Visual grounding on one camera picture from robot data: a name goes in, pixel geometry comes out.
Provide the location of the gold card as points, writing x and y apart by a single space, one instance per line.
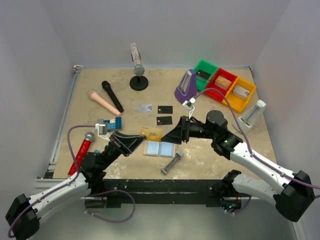
152 133

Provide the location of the silver VIP card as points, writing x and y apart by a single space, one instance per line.
144 108

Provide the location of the light blue toy brick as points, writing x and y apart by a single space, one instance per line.
114 124

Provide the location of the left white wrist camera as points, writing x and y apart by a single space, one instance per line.
102 131

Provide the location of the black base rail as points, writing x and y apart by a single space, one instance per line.
208 192

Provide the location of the red glitter microphone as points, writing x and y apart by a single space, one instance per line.
89 137

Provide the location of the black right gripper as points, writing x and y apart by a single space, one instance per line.
182 132

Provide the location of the white card in yellow bin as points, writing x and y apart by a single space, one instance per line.
241 92

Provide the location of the black card in green bin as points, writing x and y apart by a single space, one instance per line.
202 76

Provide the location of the purple metronome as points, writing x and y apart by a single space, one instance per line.
187 87

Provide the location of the black round microphone stand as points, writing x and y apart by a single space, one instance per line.
139 83

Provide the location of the black VIP card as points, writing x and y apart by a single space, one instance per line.
164 120
165 109

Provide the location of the red bin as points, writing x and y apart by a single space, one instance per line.
214 94

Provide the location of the glitter microphone on stand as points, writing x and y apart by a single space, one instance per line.
139 70

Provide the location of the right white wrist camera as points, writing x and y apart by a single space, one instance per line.
189 105

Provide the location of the black microphone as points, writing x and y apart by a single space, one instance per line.
107 87

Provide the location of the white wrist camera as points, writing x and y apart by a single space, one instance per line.
102 131
189 105

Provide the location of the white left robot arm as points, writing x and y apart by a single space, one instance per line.
25 213

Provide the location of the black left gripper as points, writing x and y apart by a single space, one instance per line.
126 144

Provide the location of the tan card in red bin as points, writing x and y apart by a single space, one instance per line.
222 82

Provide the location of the pink microphone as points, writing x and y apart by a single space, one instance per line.
93 95

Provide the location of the beige card holder wallet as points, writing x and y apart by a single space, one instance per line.
159 149

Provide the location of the yellow bin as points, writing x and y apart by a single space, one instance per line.
236 103

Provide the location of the white grey metronome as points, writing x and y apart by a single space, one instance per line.
247 121

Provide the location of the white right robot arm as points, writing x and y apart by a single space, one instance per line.
290 192

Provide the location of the green bin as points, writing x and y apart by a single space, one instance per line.
207 67

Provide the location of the grey truss piece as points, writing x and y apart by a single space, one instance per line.
176 158

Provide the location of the aluminium frame rail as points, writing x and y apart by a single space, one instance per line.
61 131

